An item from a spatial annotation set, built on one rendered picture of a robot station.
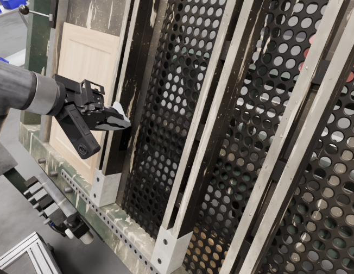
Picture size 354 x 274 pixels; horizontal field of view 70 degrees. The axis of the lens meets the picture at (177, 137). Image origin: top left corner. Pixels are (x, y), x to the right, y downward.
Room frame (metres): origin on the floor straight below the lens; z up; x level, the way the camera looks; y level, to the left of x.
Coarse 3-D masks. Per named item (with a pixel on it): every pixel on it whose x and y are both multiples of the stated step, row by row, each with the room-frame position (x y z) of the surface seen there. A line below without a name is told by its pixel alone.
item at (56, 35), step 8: (64, 0) 1.23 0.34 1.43; (64, 8) 1.22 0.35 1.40; (64, 16) 1.22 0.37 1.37; (56, 24) 1.19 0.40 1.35; (56, 32) 1.18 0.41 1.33; (56, 40) 1.17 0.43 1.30; (56, 48) 1.16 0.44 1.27; (48, 56) 1.17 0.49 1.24; (56, 56) 1.15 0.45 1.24; (48, 64) 1.15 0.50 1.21; (56, 64) 1.14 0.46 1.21; (48, 72) 1.13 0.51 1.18; (56, 72) 1.13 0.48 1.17; (48, 120) 1.04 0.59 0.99; (40, 128) 1.05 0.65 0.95; (48, 128) 1.03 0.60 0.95; (40, 136) 1.03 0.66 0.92; (48, 136) 1.02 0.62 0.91
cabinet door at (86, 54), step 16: (64, 32) 1.16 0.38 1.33; (80, 32) 1.06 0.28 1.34; (96, 32) 0.97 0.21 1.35; (64, 48) 1.12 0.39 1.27; (80, 48) 1.03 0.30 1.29; (96, 48) 0.94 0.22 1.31; (112, 48) 0.87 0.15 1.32; (64, 64) 1.09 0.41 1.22; (80, 64) 1.00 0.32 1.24; (96, 64) 0.91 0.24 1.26; (112, 64) 0.84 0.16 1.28; (80, 80) 0.96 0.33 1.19; (96, 80) 0.88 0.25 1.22; (64, 144) 0.90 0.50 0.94; (80, 160) 0.77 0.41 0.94; (96, 160) 0.71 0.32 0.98
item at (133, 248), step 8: (64, 176) 0.76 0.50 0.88; (72, 184) 0.70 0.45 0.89; (80, 192) 0.65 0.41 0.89; (88, 200) 0.60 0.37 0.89; (96, 208) 0.56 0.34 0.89; (104, 216) 0.51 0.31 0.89; (112, 224) 0.48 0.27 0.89; (120, 232) 0.44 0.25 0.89; (128, 240) 0.41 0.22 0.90; (136, 248) 0.37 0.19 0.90; (136, 256) 0.36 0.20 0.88; (144, 256) 0.34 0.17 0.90; (144, 264) 0.33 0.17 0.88; (152, 264) 0.32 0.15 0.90; (152, 272) 0.30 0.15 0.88
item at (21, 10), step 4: (20, 8) 1.19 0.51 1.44; (24, 8) 1.19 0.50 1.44; (28, 8) 1.21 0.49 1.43; (20, 12) 1.19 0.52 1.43; (24, 12) 1.19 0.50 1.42; (28, 12) 1.20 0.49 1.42; (32, 12) 1.20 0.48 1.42; (36, 12) 1.21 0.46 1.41; (44, 16) 1.20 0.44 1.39; (48, 16) 1.20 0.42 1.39; (52, 16) 1.20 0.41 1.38; (52, 20) 1.20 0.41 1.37
